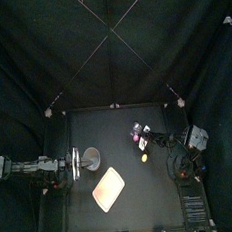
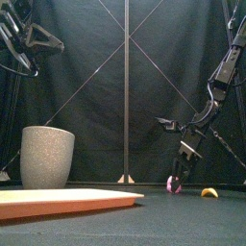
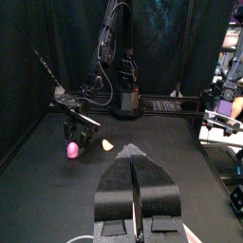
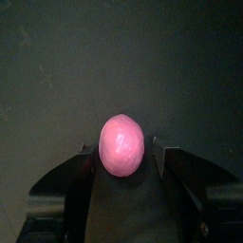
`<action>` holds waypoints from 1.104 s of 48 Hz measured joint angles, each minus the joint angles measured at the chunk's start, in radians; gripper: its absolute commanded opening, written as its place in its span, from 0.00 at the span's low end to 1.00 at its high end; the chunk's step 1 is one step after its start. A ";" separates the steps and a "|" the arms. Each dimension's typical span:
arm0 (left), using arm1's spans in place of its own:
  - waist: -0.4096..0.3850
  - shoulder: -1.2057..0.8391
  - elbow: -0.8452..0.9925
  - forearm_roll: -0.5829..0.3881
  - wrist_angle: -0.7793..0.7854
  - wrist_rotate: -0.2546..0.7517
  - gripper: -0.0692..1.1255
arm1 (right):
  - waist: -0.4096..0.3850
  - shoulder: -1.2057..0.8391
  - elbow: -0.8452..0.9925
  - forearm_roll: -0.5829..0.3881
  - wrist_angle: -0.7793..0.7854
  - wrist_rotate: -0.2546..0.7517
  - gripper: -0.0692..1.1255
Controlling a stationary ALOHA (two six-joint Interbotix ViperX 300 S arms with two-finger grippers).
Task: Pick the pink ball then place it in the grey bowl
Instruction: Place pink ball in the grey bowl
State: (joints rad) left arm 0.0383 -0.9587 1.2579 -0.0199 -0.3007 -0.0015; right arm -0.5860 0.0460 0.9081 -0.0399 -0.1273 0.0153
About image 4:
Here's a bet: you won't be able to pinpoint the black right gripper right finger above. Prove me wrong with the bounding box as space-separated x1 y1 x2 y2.
152 136 243 243

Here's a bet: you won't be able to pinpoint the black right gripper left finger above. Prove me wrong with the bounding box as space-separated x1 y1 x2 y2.
15 142 99 243

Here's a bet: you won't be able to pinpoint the pink ball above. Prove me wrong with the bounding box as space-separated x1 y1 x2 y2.
98 113 145 178

